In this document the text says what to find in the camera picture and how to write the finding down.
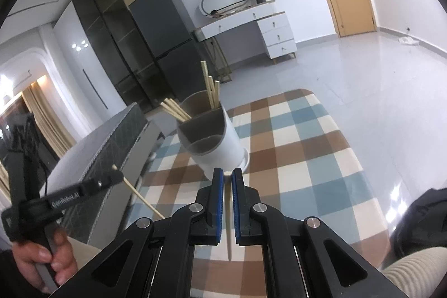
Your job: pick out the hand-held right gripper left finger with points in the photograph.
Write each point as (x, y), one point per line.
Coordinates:
(218, 200)

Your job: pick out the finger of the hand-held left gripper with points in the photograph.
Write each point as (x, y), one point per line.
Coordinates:
(104, 180)

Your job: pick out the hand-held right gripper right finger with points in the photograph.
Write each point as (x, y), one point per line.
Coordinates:
(237, 200)

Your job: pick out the pale wooden chopstick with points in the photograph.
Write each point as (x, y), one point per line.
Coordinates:
(206, 81)
(217, 93)
(178, 109)
(212, 92)
(174, 113)
(146, 202)
(181, 107)

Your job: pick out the white grey utensil holder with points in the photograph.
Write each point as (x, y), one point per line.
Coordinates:
(216, 141)

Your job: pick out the person's left hand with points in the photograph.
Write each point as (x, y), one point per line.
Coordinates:
(38, 259)

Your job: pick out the grey quilted bed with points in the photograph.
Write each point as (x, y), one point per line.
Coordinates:
(104, 151)

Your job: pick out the black stand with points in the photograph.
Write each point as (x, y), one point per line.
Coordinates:
(31, 137)

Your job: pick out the plaid tablecloth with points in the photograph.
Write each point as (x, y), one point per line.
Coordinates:
(297, 151)

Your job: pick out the beige curtain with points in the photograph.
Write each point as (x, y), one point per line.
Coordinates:
(45, 120)

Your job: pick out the white wardrobe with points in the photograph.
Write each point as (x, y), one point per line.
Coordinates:
(80, 74)

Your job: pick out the dark glass cabinet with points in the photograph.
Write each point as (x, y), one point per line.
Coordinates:
(108, 39)

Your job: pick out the dark grey refrigerator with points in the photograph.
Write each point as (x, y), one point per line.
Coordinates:
(164, 39)

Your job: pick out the white vanity desk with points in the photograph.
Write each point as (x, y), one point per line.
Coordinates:
(276, 36)

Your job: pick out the dark cloth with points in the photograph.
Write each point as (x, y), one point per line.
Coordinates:
(422, 221)

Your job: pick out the white cloth on floor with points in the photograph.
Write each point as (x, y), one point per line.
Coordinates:
(408, 40)

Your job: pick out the gold metal stool frame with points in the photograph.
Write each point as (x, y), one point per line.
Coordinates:
(220, 64)

